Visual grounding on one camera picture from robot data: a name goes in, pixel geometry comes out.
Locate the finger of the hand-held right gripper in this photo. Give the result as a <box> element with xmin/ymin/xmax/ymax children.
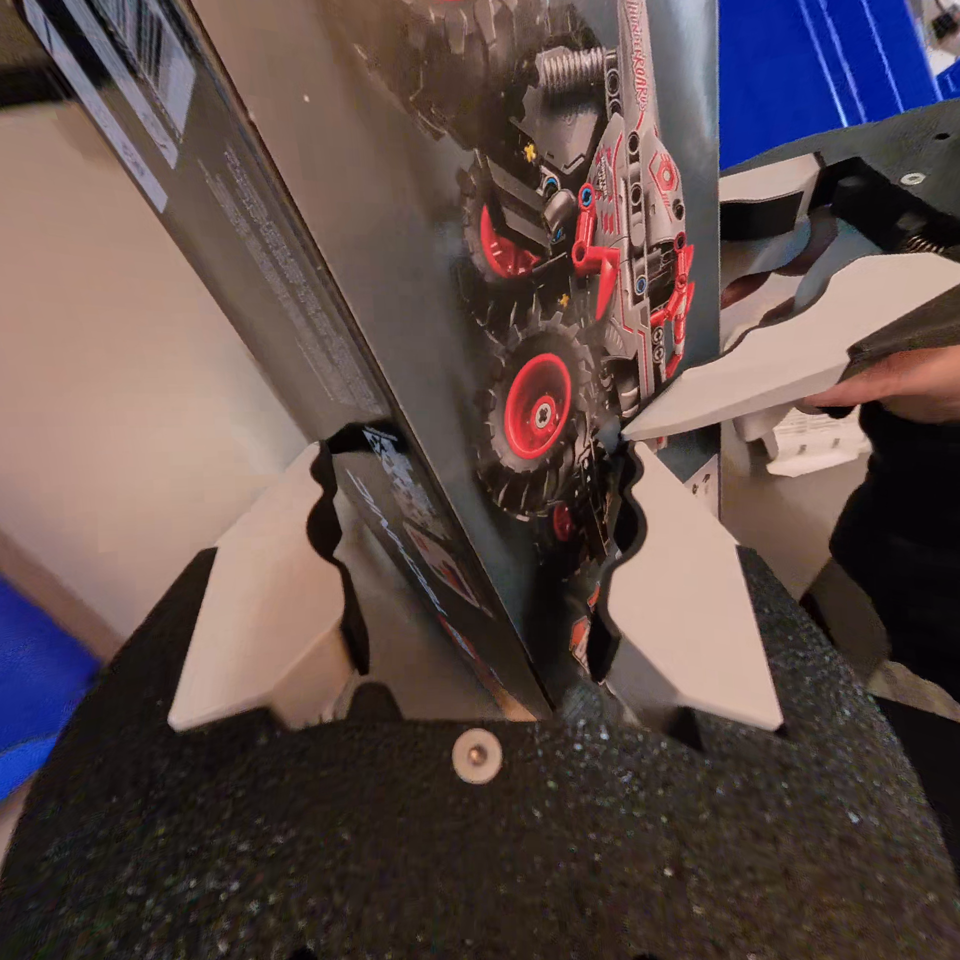
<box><xmin>621</xmin><ymin>253</ymin><xmax>960</xmax><ymax>444</ymax></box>
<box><xmin>720</xmin><ymin>152</ymin><xmax>826</xmax><ymax>282</ymax></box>

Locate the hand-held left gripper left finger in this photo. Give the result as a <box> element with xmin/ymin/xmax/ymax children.
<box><xmin>166</xmin><ymin>442</ymin><xmax>371</xmax><ymax>734</ymax></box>

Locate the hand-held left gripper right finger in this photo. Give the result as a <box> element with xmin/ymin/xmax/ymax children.
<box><xmin>587</xmin><ymin>441</ymin><xmax>786</xmax><ymax>734</ymax></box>

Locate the black monster truck toy box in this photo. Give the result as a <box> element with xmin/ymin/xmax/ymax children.
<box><xmin>15</xmin><ymin>0</ymin><xmax>723</xmax><ymax>721</ymax></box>

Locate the person's right hand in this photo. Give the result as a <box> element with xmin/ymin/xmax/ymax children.
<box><xmin>795</xmin><ymin>346</ymin><xmax>960</xmax><ymax>426</ymax></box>

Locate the blue plastic bin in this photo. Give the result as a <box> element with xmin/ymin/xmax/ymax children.
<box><xmin>0</xmin><ymin>576</ymin><xmax>104</xmax><ymax>801</ymax></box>
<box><xmin>720</xmin><ymin>0</ymin><xmax>942</xmax><ymax>171</ymax></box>

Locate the person's black clothing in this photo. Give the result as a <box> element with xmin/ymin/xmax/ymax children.
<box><xmin>828</xmin><ymin>405</ymin><xmax>960</xmax><ymax>680</ymax></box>

